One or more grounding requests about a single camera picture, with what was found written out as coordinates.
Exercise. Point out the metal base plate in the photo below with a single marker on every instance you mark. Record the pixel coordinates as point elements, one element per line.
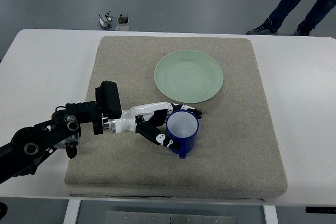
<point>145,217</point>

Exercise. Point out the small white floor gadget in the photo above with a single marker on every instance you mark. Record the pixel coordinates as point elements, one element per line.
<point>106,20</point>

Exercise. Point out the beige fabric cushion mat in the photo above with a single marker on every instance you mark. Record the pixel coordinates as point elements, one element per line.
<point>235,156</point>

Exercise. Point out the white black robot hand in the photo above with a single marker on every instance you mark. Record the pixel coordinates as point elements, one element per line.
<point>145,120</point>

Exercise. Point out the person in blue jeans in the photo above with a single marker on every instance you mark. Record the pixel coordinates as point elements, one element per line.
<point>274,21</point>

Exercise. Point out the white table leg right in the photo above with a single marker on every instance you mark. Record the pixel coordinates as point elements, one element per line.
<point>270,215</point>

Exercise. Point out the white table leg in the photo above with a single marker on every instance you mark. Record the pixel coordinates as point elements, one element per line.
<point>72,211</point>
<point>270,215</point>

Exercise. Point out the blue mug white inside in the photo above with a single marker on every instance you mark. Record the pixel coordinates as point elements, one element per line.
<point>182,127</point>

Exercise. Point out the white table leg left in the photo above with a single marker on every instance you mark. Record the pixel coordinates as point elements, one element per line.
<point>72,211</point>

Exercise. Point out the small device on floor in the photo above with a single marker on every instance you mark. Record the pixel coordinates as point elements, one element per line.
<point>122,19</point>

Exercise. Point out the small clear floor plate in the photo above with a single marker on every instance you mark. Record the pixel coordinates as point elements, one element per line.
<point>122,28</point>

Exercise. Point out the black table control panel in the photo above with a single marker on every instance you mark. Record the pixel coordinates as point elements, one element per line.
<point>321,210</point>

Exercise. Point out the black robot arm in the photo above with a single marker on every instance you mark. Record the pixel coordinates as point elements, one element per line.
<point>30,146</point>

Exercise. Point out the light green plate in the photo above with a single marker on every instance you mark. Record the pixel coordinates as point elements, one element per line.
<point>188,76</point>

